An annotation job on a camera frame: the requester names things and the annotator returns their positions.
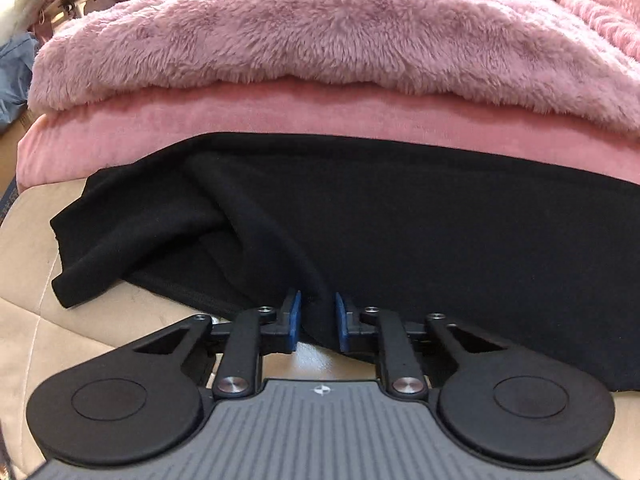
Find black pants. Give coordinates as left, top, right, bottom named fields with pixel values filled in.
left=51, top=132, right=639, bottom=391

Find pink bed sheet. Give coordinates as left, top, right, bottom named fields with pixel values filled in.
left=16, top=79, right=639, bottom=191

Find fluffy pink blanket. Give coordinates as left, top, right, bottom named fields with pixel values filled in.
left=28, top=0, right=639, bottom=134

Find blue jeans pile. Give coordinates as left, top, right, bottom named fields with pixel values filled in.
left=0, top=32, right=39, bottom=132

